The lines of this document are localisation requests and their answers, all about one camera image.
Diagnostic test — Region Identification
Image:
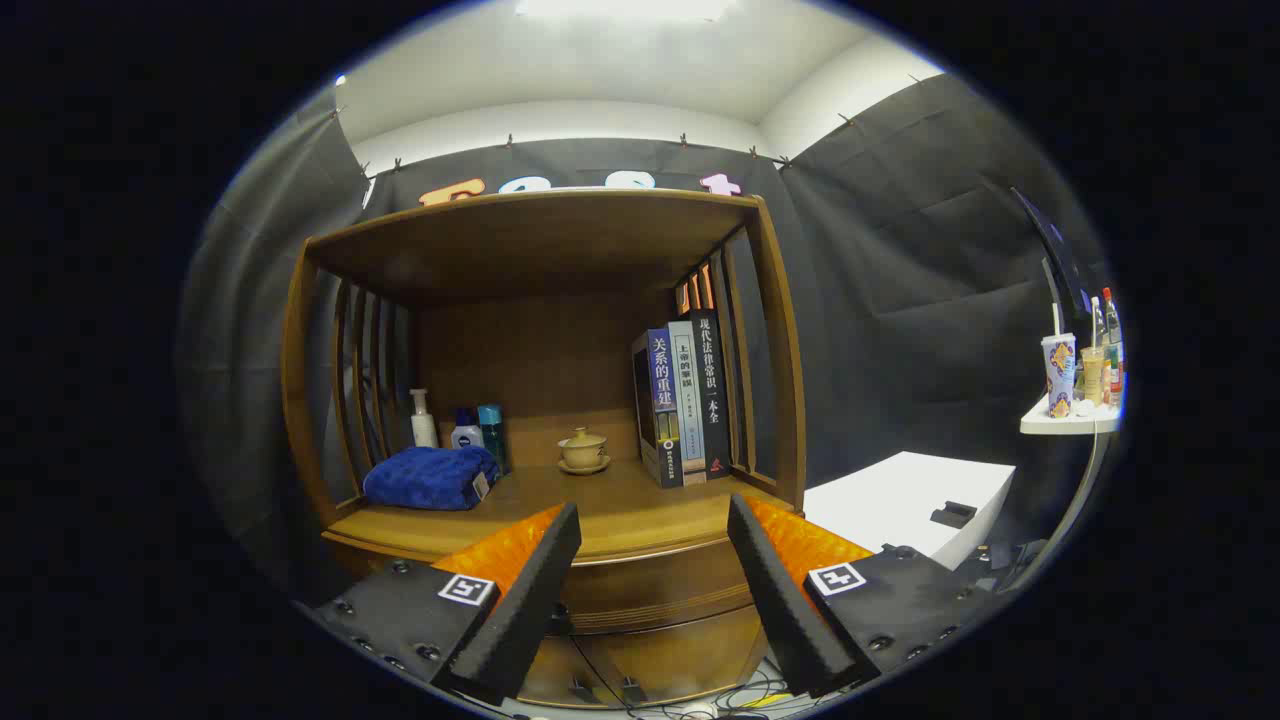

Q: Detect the black electronic device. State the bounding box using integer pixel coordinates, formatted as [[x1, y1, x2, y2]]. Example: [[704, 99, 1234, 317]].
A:
[[960, 540, 1046, 591]]

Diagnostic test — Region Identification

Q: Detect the folded blue towel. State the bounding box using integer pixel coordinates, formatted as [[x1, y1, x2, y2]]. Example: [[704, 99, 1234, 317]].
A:
[[362, 446, 501, 512]]

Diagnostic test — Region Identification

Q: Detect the pale spine book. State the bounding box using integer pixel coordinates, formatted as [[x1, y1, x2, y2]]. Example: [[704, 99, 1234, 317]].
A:
[[668, 320, 707, 485]]

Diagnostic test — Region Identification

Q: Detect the patterned paper cup with straw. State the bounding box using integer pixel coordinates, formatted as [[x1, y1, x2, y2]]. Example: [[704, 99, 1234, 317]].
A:
[[1041, 300, 1077, 418]]

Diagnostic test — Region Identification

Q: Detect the beige lidded teacup with saucer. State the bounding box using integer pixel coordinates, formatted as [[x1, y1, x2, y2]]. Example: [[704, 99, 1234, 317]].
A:
[[557, 427, 612, 476]]

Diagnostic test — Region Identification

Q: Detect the brown wooden cabinet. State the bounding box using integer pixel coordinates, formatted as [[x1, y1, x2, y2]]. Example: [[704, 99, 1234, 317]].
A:
[[282, 188, 807, 709]]

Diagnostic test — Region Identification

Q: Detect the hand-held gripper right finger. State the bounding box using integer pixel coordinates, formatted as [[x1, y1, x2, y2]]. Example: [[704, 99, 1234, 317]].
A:
[[727, 493, 1001, 699]]

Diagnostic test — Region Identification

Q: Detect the ceiling light panel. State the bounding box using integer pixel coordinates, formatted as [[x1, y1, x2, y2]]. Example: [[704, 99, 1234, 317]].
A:
[[515, 0, 741, 21]]

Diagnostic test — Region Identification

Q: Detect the wooden countertop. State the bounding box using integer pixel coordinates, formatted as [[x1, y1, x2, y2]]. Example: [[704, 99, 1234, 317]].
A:
[[322, 460, 801, 566]]

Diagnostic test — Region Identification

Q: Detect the wooden drawer with black knob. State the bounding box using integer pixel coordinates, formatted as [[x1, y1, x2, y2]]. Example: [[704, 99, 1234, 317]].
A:
[[325, 530, 801, 636]]

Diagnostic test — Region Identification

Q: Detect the white drawer unit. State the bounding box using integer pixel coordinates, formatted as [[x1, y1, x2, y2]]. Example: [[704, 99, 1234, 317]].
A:
[[803, 451, 1017, 571]]

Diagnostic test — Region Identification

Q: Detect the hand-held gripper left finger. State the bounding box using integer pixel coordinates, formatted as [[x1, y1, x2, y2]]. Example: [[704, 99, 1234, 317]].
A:
[[300, 502, 583, 707]]

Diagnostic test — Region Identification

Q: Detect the clear plastic bottle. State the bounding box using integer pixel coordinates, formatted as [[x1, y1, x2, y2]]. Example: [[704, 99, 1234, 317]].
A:
[[1102, 288, 1125, 401]]

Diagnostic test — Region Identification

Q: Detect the blue cylinder bottle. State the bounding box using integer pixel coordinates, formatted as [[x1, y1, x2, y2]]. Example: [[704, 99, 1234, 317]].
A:
[[477, 404, 509, 473]]

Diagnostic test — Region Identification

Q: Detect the tangle of floor cables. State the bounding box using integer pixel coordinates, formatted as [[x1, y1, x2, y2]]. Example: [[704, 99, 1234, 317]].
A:
[[570, 640, 801, 719]]

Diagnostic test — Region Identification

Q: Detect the blue spine book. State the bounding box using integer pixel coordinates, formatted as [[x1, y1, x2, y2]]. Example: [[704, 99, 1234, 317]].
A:
[[631, 328, 684, 489]]

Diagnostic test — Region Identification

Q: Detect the black spine book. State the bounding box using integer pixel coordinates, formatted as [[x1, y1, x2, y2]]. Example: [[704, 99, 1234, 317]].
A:
[[690, 309, 733, 481]]

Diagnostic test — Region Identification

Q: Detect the dark monitor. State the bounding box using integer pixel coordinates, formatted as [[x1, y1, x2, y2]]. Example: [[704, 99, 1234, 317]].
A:
[[1010, 186, 1093, 321]]

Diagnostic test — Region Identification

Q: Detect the white wall shelf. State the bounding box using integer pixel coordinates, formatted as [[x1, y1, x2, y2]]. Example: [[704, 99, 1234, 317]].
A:
[[1020, 395, 1121, 435]]

